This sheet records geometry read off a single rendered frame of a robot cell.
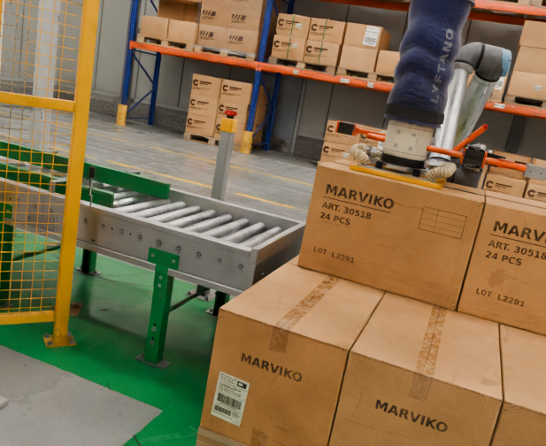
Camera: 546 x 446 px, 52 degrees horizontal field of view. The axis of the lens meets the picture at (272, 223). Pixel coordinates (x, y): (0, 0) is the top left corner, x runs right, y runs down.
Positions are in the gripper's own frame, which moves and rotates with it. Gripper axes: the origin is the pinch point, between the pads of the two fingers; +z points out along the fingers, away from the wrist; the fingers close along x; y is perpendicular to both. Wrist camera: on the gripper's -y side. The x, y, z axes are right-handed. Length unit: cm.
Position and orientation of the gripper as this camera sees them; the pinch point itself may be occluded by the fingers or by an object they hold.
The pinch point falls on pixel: (480, 158)
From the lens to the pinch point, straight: 220.8
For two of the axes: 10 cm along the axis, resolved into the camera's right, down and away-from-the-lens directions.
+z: -3.6, 1.5, -9.2
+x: 1.7, -9.6, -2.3
